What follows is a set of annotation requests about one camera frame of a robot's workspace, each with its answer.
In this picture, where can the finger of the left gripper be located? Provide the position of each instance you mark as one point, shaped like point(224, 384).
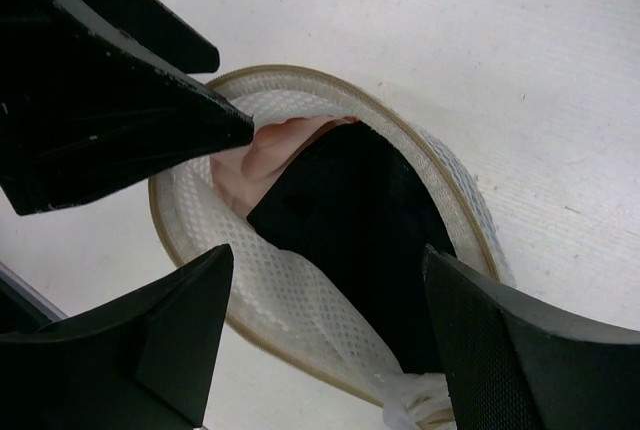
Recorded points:
point(87, 111)
point(158, 29)

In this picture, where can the aluminium front rail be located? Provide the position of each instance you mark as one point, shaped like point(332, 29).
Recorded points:
point(23, 309)

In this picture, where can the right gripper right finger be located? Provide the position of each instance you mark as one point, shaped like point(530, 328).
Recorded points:
point(515, 362)

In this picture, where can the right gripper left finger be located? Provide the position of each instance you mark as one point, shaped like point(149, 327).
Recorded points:
point(142, 361)

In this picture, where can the black bra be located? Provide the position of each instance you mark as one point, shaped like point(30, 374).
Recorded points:
point(352, 205)

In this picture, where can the pink bra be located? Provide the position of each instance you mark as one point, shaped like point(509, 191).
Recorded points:
point(242, 176)

